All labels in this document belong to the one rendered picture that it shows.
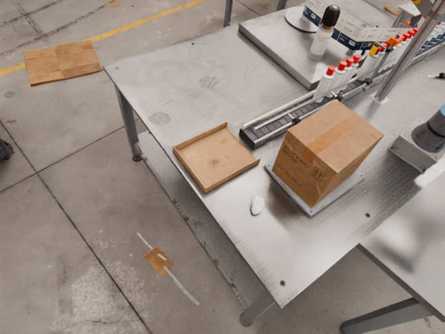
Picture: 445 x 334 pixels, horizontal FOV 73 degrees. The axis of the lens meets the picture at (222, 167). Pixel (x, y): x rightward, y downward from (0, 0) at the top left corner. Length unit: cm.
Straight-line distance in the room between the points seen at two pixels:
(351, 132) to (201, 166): 63
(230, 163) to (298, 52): 93
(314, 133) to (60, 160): 194
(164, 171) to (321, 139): 120
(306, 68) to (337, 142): 79
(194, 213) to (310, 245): 87
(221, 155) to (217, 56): 74
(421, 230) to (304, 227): 50
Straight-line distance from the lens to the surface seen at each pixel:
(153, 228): 212
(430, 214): 161
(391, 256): 141
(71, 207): 232
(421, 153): 167
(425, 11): 178
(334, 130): 123
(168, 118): 154
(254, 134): 144
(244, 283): 179
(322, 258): 127
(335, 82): 169
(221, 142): 144
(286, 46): 204
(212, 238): 185
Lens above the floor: 194
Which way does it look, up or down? 55 degrees down
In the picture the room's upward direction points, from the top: 9 degrees clockwise
